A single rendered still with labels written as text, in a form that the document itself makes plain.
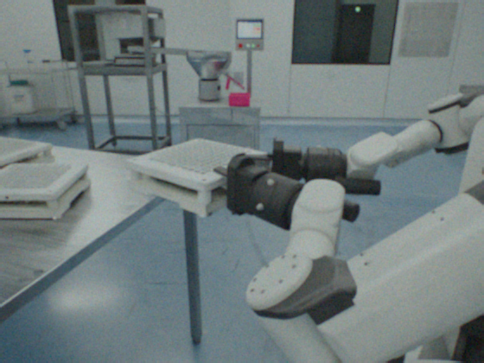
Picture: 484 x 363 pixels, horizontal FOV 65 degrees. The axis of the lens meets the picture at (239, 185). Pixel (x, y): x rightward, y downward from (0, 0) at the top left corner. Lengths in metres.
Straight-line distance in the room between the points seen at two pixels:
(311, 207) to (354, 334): 0.25
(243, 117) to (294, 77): 2.88
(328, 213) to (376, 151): 0.33
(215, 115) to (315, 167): 2.15
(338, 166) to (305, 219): 0.31
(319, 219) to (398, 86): 5.54
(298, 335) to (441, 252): 0.15
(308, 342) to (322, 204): 0.23
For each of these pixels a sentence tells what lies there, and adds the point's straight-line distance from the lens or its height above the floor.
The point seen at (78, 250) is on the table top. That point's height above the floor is 0.83.
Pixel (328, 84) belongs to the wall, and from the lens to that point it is 5.80.
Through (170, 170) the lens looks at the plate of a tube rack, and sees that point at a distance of 0.81.
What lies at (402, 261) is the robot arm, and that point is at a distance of 0.34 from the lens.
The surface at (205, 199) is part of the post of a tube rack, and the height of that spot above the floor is 0.98.
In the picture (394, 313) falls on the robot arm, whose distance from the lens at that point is 0.34.
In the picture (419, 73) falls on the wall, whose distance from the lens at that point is 6.11.
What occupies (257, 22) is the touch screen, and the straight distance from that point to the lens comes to 3.23.
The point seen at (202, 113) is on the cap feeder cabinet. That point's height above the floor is 0.71.
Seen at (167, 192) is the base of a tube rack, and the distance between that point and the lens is 0.82.
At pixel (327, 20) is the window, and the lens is 5.74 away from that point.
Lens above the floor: 1.29
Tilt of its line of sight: 22 degrees down
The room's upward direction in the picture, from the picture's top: straight up
